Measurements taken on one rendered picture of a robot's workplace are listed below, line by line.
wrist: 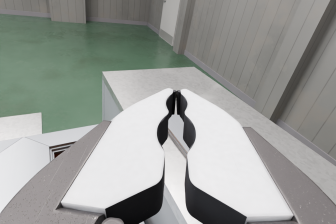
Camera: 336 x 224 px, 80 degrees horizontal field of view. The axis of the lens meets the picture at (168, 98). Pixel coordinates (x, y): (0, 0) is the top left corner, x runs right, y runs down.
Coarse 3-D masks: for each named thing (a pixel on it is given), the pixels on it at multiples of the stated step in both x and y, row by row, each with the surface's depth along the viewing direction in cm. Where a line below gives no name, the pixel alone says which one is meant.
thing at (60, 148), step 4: (60, 144) 86; (64, 144) 86; (68, 144) 87; (52, 148) 84; (56, 148) 85; (60, 148) 86; (64, 148) 87; (52, 152) 84; (56, 152) 85; (60, 152) 86; (52, 156) 82
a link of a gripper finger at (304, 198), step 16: (256, 144) 8; (272, 160) 7; (288, 160) 7; (272, 176) 6; (288, 176) 6; (304, 176) 6; (288, 192) 6; (304, 192) 6; (320, 192) 6; (304, 208) 6; (320, 208) 6
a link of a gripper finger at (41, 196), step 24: (72, 144) 7; (96, 144) 7; (48, 168) 6; (72, 168) 6; (24, 192) 6; (48, 192) 6; (0, 216) 5; (24, 216) 5; (48, 216) 5; (72, 216) 5; (96, 216) 5
